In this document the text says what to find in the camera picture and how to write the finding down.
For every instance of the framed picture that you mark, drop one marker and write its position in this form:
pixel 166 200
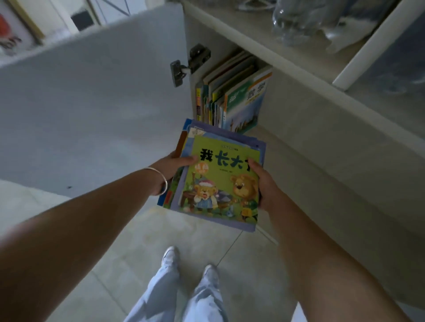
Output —
pixel 16 30

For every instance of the person's right hand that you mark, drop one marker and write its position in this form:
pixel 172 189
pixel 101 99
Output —
pixel 269 190

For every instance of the person's left hand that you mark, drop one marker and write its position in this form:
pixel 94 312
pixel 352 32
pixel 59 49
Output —
pixel 167 169

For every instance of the black box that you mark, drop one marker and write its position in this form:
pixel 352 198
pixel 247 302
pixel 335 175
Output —
pixel 82 20

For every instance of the person's left forearm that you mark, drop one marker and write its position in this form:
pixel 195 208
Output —
pixel 76 239

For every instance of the clear plastic bottle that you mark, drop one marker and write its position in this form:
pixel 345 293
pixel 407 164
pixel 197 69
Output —
pixel 298 20

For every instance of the person's right forearm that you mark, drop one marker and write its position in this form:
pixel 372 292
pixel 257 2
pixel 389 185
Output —
pixel 318 265

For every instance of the person's left white shoe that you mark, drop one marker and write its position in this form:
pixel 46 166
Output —
pixel 170 257

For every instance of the metal door hinge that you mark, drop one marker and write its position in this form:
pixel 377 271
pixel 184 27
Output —
pixel 191 63

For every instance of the white cabinet door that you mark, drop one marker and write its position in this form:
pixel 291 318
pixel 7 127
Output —
pixel 83 109

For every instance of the green bear picture book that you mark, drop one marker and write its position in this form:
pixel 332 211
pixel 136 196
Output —
pixel 219 179

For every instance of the person's right white shoe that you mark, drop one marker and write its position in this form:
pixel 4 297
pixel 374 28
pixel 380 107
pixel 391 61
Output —
pixel 210 271

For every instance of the blue book with orange spine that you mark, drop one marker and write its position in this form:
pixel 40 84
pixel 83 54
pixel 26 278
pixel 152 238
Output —
pixel 182 141

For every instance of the person's white shoe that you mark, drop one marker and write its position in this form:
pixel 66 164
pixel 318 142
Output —
pixel 210 271
pixel 170 257

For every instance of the white framed glass door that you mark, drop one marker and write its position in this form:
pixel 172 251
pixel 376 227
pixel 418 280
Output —
pixel 388 66

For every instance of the person's right thumb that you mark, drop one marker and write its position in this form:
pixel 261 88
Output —
pixel 256 169

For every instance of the light blue trousers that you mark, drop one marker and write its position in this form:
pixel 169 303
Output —
pixel 179 298

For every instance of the beige wooden cabinet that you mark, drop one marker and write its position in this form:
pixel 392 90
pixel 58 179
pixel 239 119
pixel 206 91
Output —
pixel 332 142

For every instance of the person's left thumb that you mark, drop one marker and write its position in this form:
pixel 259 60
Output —
pixel 186 161

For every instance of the row of standing books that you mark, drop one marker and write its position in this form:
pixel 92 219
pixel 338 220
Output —
pixel 232 96

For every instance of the purple picture book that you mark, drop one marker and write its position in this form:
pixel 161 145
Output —
pixel 212 127

